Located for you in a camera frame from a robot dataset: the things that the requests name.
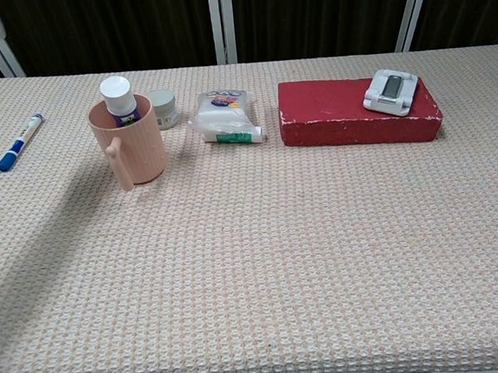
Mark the purple toothpaste tube white cap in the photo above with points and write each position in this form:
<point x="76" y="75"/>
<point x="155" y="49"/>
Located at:
<point x="115" y="93"/>

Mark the small green white tube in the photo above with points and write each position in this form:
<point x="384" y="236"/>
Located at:
<point x="233" y="136"/>

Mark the beige waffle weave tablecloth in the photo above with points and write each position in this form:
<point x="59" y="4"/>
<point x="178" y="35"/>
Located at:
<point x="254" y="247"/>

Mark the clear plastic cotton pad packet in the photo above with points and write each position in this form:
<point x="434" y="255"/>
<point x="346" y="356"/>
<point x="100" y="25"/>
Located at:
<point x="225" y="112"/>

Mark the red brick block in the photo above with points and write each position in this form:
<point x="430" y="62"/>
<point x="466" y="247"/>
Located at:
<point x="325" y="105"/>

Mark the small white jar grey lid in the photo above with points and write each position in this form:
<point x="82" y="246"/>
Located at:
<point x="166" y="111"/>

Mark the blue white marker pen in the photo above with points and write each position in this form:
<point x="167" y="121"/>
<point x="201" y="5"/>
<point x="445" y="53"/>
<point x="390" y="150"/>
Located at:
<point x="20" y="141"/>

